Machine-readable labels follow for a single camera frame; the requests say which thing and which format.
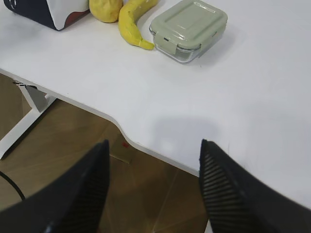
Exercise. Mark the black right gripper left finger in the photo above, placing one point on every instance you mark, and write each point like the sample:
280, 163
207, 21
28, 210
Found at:
73, 203

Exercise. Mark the green lid glass container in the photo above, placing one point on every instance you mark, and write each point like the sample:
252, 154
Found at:
188, 29

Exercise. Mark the yellow banana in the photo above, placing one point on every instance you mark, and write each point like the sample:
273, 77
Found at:
129, 14

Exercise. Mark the white table leg frame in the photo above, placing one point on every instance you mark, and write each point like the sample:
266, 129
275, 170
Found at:
39, 103

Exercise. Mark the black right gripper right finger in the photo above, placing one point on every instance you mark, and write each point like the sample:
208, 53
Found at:
237, 202

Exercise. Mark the yellow pear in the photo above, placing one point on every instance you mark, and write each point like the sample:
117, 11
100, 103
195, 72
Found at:
106, 11

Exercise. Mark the navy blue lunch bag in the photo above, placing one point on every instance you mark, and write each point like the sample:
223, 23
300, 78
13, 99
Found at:
55, 14

